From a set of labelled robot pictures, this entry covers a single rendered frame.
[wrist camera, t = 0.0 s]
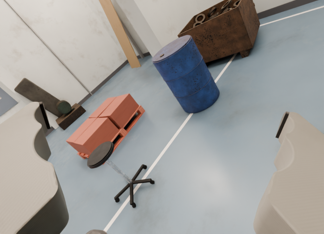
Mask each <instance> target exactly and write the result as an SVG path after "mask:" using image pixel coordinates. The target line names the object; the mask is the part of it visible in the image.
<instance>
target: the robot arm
mask: <svg viewBox="0 0 324 234"><path fill-rule="evenodd" d="M48 129H51V128H50V124H49V121H48V117H47V113H46V110H45V107H44V104H43V102H31V103H29V104H27V105H26V106H25V107H23V108H22V109H21V110H19V111H18V112H17V113H15V114H14V115H12V116H11V117H10V118H8V119H7V120H5V121H4V122H2V123H1V124H0V234H60V233H61V232H62V231H63V230H64V228H65V227H66V225H67V223H68V220H69V214H68V209H67V205H66V201H65V197H64V194H63V191H62V189H61V186H60V183H59V180H58V177H57V175H56V172H55V169H54V166H53V164H52V163H50V162H48V159H49V157H50V156H51V151H50V148H49V145H48V142H47V139H46V136H45V134H46V133H47V131H48ZM276 138H278V141H279V142H280V144H281V147H280V149H279V151H278V153H277V155H276V157H275V160H274V165H275V166H276V169H277V171H276V172H274V173H273V175H272V177H271V179H270V181H269V183H268V186H267V188H266V190H265V192H264V194H263V196H262V198H261V200H260V202H259V205H258V208H257V212H256V216H255V219H254V223H253V227H254V230H255V232H256V234H324V134H323V133H322V132H320V131H319V130H318V129H317V128H316V127H314V126H313V125H312V124H311V123H309V122H308V121H307V120H306V119H304V118H303V117H302V116H301V115H300V114H298V113H296V112H287V111H286V112H285V113H284V114H283V116H282V119H281V122H280V125H279V128H278V131H277V134H276Z"/></svg>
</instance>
